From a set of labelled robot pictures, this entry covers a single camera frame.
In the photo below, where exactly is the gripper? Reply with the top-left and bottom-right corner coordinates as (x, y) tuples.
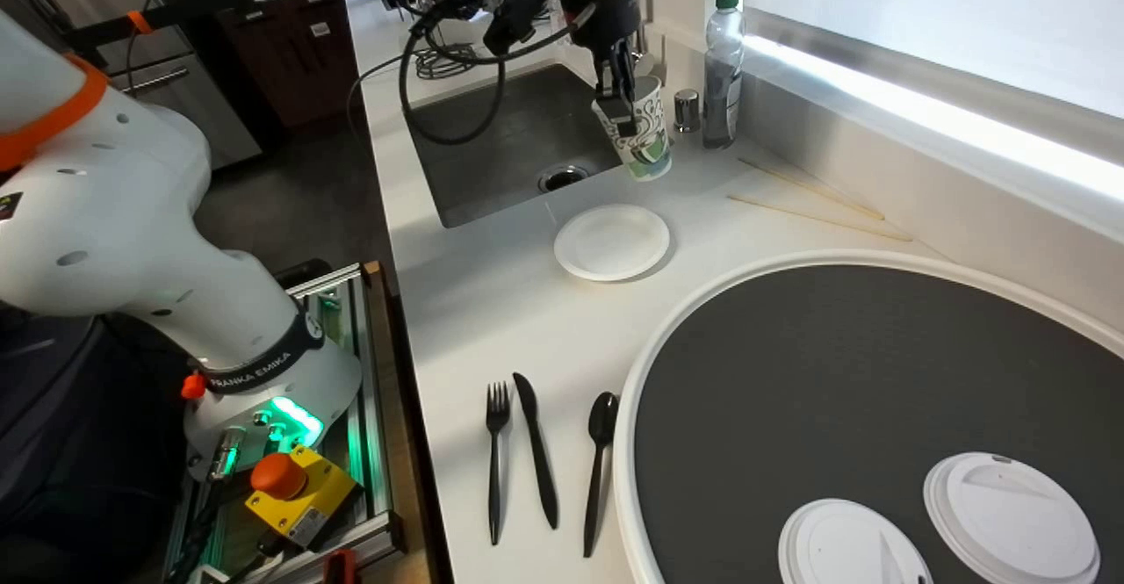
(560, 0), (645, 138)

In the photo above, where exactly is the paper cup with green print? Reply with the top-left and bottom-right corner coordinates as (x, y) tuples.
(591, 75), (674, 183)

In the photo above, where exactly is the white paper plate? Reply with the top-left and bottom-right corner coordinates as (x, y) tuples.
(553, 204), (671, 283)

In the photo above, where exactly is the white plastic cup lid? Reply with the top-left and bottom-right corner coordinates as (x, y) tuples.
(923, 452), (1101, 584)
(778, 498), (933, 584)

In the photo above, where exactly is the clear bottle with green cap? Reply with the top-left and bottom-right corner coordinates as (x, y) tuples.
(702, 0), (747, 150)

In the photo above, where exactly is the steel sink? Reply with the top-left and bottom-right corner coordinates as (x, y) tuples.
(403, 61), (630, 229)

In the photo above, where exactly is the wooden stick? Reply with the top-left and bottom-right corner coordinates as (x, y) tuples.
(738, 158), (886, 221)

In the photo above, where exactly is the dark wooden cabinet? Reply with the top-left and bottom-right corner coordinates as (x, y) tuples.
(215, 0), (363, 133)

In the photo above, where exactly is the round black tray white rim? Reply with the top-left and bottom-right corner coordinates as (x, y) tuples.
(613, 249), (1124, 584)

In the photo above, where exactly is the black plastic knife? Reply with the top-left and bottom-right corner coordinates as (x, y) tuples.
(513, 372), (560, 530)

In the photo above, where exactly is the black plastic spoon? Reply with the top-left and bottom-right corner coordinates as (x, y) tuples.
(583, 392), (620, 559)

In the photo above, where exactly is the black plastic fork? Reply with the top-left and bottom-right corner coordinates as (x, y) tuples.
(486, 381), (512, 546)

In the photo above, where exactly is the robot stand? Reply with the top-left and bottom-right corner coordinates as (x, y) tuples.
(165, 260), (410, 584)

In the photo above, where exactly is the stainless steel appliance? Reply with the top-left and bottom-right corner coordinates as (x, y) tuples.
(0, 0), (264, 172)

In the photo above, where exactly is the yellow box with red button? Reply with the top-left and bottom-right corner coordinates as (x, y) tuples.
(244, 445), (360, 552)

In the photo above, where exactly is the red clamp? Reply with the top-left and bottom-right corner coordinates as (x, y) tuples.
(322, 548), (360, 584)

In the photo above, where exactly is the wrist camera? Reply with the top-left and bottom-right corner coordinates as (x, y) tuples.
(482, 0), (559, 58)

